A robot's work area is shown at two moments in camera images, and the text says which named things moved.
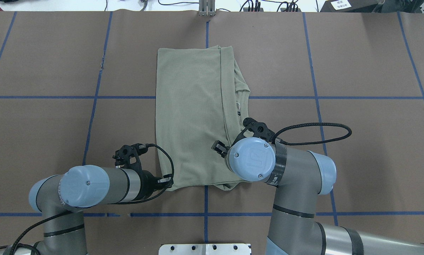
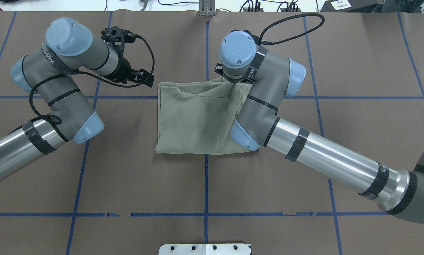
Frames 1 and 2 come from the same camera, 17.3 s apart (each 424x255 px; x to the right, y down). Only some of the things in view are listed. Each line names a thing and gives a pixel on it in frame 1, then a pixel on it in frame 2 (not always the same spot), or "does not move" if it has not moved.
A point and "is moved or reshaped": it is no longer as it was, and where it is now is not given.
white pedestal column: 238,249 does not move
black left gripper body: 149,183 → 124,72
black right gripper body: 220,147 → 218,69
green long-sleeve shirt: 200,94 is moved or reshaped
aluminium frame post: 207,8 does not move
